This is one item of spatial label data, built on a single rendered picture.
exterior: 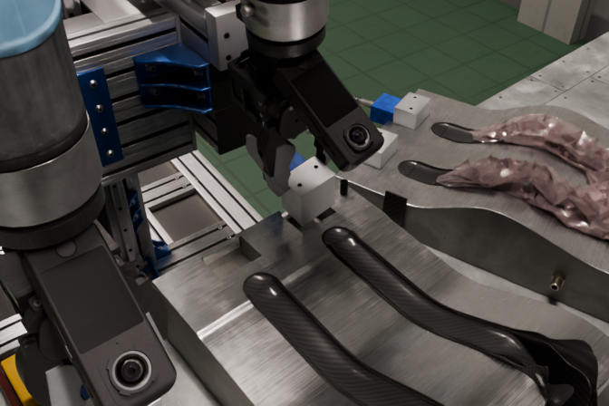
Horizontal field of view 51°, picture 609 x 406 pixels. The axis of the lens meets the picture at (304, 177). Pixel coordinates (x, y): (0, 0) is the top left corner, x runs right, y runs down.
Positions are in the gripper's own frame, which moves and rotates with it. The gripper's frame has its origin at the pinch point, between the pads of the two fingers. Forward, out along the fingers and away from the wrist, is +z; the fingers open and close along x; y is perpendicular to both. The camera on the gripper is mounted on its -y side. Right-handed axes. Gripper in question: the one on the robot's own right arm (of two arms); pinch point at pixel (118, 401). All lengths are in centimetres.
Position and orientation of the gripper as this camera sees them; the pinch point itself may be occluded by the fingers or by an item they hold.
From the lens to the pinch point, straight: 54.0
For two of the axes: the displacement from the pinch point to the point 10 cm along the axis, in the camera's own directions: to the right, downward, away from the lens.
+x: -7.7, 4.1, -4.9
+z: 0.0, 7.7, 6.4
